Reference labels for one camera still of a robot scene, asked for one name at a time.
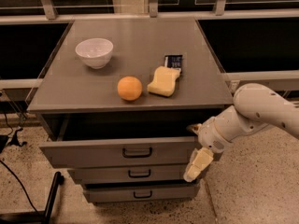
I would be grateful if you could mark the grey middle drawer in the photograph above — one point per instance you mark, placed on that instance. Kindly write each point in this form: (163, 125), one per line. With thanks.
(128, 174)

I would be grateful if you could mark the grey drawer cabinet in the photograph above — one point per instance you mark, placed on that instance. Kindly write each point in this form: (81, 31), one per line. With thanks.
(55, 123)

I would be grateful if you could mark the grey top drawer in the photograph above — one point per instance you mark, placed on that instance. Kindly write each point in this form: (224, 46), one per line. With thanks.
(134, 142)

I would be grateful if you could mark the grey bottom drawer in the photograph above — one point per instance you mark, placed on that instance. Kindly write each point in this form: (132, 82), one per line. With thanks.
(142, 191)

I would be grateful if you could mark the white ceramic bowl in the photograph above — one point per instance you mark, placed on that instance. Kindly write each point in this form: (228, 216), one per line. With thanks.
(95, 52)

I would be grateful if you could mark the metal window railing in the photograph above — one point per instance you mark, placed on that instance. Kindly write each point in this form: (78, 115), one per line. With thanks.
(149, 6)

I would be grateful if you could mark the dark blue snack packet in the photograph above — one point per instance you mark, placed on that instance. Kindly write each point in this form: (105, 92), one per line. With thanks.
(173, 61)

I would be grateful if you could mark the grey drawer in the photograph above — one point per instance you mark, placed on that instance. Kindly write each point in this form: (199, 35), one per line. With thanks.
(128, 174)
(142, 191)
(134, 142)

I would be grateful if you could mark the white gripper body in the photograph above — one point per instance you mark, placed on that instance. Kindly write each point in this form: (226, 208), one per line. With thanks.
(210, 135)

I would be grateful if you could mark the orange fruit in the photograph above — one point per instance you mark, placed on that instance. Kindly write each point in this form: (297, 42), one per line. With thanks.
(129, 88)

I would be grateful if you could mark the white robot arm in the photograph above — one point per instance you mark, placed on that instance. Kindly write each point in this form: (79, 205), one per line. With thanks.
(254, 108)

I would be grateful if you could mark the yellow sponge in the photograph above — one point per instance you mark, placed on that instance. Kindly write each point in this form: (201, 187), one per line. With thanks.
(164, 81)

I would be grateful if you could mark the black metal stand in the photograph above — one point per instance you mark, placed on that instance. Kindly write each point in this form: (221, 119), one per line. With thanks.
(39, 217)

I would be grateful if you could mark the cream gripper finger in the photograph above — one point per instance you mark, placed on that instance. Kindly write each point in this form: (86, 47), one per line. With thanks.
(194, 128)
(199, 161)

